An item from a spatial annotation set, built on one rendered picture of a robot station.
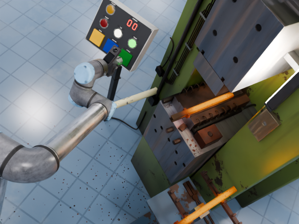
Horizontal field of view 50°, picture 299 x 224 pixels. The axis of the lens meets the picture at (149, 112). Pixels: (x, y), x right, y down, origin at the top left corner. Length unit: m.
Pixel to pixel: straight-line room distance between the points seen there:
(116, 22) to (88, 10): 1.71
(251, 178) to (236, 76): 0.63
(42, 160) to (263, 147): 1.01
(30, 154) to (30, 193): 1.44
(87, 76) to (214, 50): 0.56
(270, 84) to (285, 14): 0.77
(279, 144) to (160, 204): 0.71
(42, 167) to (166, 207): 0.93
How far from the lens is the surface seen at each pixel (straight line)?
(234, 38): 1.34
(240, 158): 1.79
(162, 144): 2.01
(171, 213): 1.85
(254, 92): 2.04
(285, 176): 2.30
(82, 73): 1.49
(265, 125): 1.54
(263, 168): 1.69
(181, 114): 1.72
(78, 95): 1.55
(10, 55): 3.13
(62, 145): 1.20
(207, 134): 1.75
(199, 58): 1.54
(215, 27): 1.41
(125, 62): 1.85
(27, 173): 1.09
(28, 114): 2.78
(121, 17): 1.83
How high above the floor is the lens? 2.41
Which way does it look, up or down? 57 degrees down
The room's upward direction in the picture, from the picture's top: 25 degrees clockwise
